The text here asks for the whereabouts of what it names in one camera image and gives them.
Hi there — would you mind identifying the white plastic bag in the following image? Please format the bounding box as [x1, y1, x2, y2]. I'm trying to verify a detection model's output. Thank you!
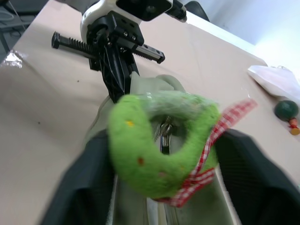
[247, 65, 300, 105]

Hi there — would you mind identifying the silver metal zipper pull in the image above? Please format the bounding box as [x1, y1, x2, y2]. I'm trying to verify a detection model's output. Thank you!
[154, 116, 174, 155]

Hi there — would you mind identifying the dark background equipment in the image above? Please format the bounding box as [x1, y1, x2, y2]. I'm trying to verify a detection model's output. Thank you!
[0, 0, 51, 63]

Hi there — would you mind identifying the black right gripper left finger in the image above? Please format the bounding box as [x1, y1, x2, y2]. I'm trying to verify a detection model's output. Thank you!
[39, 129, 116, 225]

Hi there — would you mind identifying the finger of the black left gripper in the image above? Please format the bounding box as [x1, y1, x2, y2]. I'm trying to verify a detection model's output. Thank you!
[119, 48, 141, 92]
[100, 45, 127, 104]

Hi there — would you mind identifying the dark chair back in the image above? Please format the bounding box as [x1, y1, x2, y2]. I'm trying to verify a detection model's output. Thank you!
[184, 0, 211, 23]

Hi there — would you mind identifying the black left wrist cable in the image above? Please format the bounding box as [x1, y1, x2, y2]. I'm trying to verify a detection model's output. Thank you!
[164, 0, 188, 23]

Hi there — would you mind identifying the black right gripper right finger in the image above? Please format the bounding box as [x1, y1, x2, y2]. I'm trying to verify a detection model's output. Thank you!
[215, 129, 300, 225]

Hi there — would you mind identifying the dark green ball toy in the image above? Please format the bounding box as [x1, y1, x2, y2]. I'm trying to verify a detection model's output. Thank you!
[274, 100, 300, 136]

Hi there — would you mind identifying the green plush ring keychain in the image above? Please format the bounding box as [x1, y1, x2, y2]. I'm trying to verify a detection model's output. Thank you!
[107, 93, 258, 208]

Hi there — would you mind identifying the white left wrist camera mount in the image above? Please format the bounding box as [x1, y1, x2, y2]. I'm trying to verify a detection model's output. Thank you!
[79, 0, 174, 45]

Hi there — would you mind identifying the pale green zipper pouch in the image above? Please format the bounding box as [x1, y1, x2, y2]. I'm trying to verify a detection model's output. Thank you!
[83, 71, 242, 225]

